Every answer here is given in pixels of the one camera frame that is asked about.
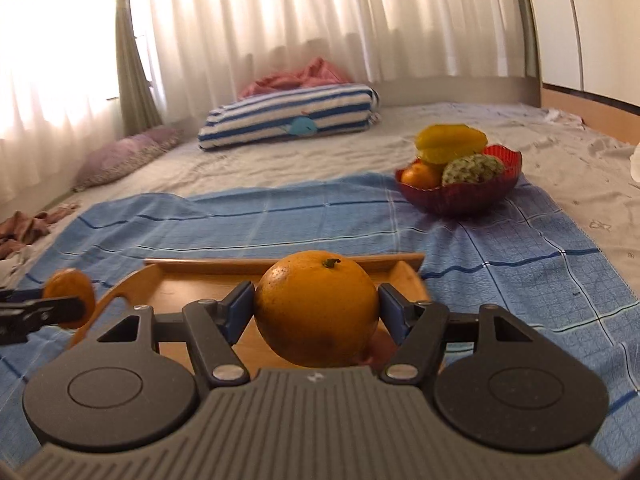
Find wooden bed frame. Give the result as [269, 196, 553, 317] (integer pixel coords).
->
[540, 82, 640, 148]

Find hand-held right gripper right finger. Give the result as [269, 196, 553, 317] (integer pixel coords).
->
[377, 284, 543, 388]

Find large bright orange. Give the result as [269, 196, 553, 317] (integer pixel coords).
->
[254, 251, 380, 368]

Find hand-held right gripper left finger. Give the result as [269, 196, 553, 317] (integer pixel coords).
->
[82, 281, 255, 388]

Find orange tangerine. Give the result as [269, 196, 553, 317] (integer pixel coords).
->
[400, 159, 443, 189]

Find green custard apple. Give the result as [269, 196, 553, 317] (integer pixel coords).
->
[441, 154, 506, 187]

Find blue plaid blanket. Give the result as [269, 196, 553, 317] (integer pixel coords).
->
[0, 172, 640, 461]

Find small white cloth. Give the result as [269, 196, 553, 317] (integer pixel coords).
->
[542, 107, 583, 128]

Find white wardrobe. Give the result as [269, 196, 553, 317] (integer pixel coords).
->
[522, 0, 640, 108]

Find blue striped whale pillow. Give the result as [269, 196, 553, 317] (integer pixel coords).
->
[197, 84, 381, 151]

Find wooden tray with handles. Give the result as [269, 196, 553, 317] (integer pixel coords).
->
[70, 254, 432, 376]

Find red glass bowl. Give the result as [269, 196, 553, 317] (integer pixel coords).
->
[395, 144, 523, 217]

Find brown crumpled cloth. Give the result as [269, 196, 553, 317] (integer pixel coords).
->
[0, 202, 81, 261]

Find pale thin cloth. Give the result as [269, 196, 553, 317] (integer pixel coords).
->
[0, 247, 36, 286]

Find light grey bed sheet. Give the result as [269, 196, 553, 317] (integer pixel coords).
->
[40, 101, 640, 306]

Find olive drape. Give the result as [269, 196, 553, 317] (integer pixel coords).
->
[109, 0, 163, 136]
[517, 0, 542, 81]

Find white sheer curtain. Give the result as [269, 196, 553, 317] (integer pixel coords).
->
[0, 0, 523, 141]

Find purple floral pillow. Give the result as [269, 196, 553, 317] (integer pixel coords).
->
[72, 127, 183, 193]

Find yellow starfruit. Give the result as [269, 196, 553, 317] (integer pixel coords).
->
[415, 124, 488, 165]

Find small dull orange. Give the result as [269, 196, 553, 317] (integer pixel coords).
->
[42, 269, 96, 330]

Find pink crumpled blanket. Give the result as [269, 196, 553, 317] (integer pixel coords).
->
[237, 56, 353, 100]

